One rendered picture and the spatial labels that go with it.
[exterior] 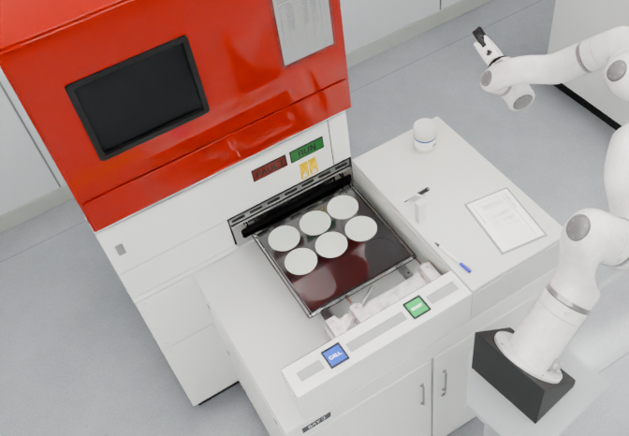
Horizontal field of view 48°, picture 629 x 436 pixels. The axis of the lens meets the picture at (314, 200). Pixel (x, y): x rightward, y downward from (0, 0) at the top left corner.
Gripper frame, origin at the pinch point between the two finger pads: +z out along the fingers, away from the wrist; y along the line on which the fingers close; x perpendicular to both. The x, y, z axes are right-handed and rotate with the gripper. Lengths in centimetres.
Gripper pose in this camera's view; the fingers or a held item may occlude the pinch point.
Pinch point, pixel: (479, 34)
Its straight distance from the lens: 239.5
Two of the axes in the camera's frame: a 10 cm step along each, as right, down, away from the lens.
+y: 6.3, 3.1, 7.2
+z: -2.7, -7.7, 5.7
